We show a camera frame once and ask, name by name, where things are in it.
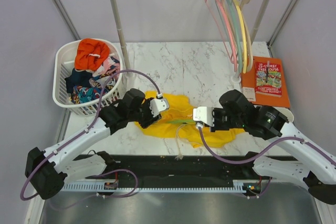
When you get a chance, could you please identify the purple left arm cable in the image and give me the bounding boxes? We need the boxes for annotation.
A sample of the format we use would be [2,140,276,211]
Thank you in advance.
[20,69,162,201]

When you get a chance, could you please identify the green hanger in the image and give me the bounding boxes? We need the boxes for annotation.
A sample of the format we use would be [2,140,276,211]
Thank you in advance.
[167,119,195,124]

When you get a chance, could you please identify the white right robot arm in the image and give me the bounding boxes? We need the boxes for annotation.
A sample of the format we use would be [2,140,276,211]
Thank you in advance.
[202,90,335,205]

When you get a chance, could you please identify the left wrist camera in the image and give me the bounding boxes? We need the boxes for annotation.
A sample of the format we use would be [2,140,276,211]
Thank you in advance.
[150,93,170,117]

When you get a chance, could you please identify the yellow shorts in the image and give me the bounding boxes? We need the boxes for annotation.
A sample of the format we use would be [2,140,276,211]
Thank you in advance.
[135,93,245,150]

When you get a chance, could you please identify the yellow hanger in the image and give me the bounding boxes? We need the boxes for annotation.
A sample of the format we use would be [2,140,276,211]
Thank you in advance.
[221,0,253,74]

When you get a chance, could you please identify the navy blue garment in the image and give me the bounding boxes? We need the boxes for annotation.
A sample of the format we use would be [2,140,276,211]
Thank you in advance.
[65,68,92,93]

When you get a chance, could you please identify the pale yellow mug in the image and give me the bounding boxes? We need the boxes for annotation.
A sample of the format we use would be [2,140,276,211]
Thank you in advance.
[275,106,294,123]

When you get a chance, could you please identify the white slotted cable duct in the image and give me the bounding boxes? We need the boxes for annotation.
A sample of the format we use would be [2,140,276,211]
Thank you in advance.
[61,179,246,194]

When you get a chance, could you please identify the orange garment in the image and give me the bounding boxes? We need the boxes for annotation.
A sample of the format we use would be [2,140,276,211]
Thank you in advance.
[74,38,110,71]

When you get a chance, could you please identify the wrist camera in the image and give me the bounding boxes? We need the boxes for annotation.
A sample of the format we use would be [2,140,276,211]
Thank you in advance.
[150,93,170,117]
[193,106,214,127]

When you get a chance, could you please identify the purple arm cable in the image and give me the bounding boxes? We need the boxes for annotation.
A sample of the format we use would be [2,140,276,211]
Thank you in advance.
[198,126,336,200]
[20,69,162,201]

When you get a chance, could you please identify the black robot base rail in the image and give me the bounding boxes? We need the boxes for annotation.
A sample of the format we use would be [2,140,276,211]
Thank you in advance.
[70,152,274,189]

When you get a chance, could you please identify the pink patterned garment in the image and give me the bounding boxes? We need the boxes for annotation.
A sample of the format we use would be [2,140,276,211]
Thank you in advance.
[92,56,120,85]

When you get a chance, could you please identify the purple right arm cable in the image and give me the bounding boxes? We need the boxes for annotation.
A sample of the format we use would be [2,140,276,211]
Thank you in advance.
[198,126,336,200]

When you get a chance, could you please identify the red storey treehouse book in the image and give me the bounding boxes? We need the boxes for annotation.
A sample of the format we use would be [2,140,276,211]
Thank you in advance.
[255,61,282,97]

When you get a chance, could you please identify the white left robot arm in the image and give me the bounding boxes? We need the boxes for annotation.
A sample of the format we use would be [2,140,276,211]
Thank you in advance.
[25,88,169,200]

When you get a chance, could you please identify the white plastic laundry basket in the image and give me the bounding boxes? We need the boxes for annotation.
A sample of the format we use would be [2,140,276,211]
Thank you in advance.
[52,40,126,116]

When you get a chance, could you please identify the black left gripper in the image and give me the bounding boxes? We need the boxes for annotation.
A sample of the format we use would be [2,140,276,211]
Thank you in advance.
[128,97,162,129]

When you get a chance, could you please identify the colourful comic print garment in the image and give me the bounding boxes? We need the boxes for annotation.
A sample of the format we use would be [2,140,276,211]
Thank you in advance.
[69,86,102,104]

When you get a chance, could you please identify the pink hanger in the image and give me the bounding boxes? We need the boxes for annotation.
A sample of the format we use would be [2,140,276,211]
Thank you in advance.
[204,0,238,72]

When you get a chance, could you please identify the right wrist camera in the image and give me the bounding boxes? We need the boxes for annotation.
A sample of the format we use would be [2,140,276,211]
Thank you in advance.
[193,106,214,127]

